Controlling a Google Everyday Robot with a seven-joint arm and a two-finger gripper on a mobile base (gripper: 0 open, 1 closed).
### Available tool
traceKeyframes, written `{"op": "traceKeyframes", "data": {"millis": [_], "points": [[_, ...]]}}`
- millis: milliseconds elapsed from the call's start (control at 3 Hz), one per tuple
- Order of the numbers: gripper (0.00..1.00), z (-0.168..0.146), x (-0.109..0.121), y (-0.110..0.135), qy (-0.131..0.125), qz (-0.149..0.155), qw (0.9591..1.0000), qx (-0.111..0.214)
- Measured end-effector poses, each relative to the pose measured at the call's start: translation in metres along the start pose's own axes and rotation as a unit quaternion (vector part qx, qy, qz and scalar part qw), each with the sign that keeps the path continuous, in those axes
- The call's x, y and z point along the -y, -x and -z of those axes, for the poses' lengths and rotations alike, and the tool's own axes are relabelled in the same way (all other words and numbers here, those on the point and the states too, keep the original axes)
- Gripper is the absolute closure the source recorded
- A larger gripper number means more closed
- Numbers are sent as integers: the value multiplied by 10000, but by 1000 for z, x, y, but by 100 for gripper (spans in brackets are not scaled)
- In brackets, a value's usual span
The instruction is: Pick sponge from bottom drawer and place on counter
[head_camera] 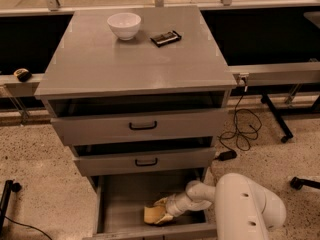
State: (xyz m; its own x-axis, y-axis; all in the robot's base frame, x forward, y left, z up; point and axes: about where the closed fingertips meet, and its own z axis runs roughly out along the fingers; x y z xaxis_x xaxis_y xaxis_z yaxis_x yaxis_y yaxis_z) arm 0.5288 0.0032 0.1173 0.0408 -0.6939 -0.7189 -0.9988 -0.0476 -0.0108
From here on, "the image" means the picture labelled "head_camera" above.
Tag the black caster leg right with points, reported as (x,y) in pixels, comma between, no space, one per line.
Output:
(298,183)

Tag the black power adapter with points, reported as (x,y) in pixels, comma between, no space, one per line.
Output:
(227,155)

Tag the black table leg with caster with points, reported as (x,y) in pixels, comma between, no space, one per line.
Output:
(287,132)

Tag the grey middle drawer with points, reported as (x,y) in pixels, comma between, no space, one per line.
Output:
(138,162)

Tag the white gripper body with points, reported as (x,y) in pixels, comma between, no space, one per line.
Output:
(173,206)

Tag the white ceramic bowl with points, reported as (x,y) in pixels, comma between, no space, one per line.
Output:
(124,25)

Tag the grey drawer cabinet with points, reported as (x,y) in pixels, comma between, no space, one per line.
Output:
(93,73)

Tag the black yellow tape measure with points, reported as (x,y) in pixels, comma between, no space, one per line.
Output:
(22,74)

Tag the black stand leg left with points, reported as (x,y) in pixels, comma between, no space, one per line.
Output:
(9,187)

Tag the metal clamp bracket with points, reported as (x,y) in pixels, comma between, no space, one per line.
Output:
(242,79)

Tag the grey drawer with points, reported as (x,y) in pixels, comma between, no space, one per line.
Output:
(121,200)
(109,129)
(138,162)

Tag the black snack bar packet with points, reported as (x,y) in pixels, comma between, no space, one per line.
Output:
(166,38)

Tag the yellow sponge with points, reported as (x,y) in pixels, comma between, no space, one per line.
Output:
(151,214)

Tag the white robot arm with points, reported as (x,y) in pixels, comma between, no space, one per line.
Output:
(244,210)

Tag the grey bottom drawer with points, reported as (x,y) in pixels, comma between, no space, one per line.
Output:
(121,200)

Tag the grey top drawer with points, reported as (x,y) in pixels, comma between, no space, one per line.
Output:
(109,129)

